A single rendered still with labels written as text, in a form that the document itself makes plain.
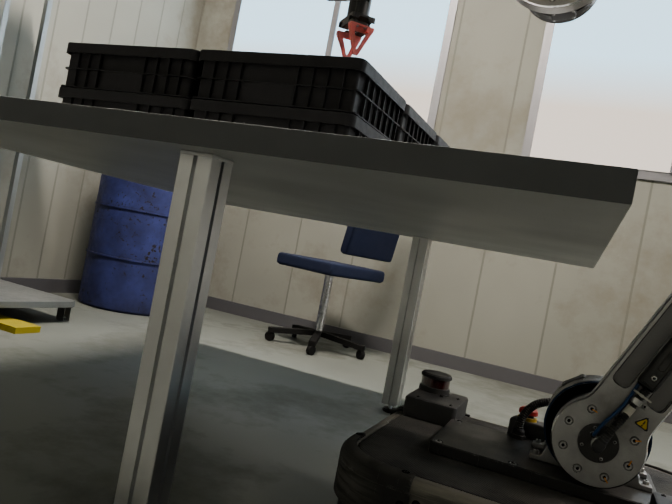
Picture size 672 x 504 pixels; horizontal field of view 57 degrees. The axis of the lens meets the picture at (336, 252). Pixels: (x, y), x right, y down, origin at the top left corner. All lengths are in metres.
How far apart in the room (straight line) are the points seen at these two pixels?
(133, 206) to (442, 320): 1.88
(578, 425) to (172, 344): 0.64
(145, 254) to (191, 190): 2.55
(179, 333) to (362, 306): 2.96
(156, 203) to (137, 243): 0.24
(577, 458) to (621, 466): 0.06
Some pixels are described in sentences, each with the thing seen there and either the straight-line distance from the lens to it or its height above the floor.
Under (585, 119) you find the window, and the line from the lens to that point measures 3.77.
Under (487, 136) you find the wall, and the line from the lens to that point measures 3.81.
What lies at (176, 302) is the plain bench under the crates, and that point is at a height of 0.43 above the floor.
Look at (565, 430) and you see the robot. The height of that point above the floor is 0.34.
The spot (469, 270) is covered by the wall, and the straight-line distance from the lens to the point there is 3.71.
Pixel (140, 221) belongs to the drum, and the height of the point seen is 0.51.
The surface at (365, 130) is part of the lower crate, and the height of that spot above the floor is 0.80.
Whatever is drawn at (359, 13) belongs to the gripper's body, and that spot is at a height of 1.15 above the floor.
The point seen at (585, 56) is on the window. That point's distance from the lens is 3.88.
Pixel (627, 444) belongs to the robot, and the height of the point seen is 0.34.
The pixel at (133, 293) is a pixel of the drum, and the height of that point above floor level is 0.12.
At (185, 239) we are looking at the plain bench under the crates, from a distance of 0.96.
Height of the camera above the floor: 0.55
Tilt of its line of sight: level
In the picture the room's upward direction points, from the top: 11 degrees clockwise
